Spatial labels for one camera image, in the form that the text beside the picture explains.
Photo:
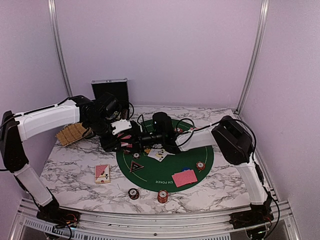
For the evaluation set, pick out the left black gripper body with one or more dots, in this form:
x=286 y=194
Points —
x=107 y=144

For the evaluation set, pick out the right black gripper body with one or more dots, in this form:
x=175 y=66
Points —
x=148 y=139

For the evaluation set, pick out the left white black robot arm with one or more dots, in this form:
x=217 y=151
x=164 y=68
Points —
x=19 y=127

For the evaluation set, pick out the aluminium frame post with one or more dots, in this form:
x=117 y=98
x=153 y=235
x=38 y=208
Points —
x=58 y=46
x=261 y=27

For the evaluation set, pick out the ace of spades card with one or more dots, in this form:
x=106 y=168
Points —
x=159 y=157

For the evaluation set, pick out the blue round blind button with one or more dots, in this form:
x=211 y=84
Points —
x=185 y=169

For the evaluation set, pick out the playing card box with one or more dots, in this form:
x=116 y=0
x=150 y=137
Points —
x=102 y=174

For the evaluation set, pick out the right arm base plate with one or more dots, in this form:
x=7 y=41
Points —
x=249 y=218

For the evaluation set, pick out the red poker chip stack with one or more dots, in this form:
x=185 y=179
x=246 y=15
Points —
x=162 y=196

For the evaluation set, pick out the right aluminium frame post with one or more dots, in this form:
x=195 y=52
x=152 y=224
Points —
x=261 y=27

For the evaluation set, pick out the red playing card deck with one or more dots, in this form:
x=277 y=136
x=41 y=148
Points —
x=124 y=138

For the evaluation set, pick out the woven bamboo tray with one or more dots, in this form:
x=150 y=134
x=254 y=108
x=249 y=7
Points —
x=70 y=134

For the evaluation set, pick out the five of spades card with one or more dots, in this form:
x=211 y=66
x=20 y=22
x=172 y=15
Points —
x=161 y=152

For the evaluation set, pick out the black triangular all-in button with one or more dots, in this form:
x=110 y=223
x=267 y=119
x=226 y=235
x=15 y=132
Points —
x=135 y=166

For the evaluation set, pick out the red card bottom seat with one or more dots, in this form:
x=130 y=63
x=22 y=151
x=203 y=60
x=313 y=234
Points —
x=181 y=181
x=188 y=173

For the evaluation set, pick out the round green poker mat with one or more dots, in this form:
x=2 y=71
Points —
x=156 y=175

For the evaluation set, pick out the dark brown poker chip stack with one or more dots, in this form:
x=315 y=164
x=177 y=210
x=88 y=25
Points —
x=133 y=193

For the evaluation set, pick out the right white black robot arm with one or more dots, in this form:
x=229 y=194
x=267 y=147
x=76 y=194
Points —
x=235 y=143

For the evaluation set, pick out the aluminium poker chip case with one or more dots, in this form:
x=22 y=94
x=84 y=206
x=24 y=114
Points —
x=116 y=87

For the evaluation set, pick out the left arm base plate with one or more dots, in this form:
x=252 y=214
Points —
x=58 y=220

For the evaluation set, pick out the left aluminium frame post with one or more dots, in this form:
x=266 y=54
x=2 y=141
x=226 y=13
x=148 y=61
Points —
x=58 y=46

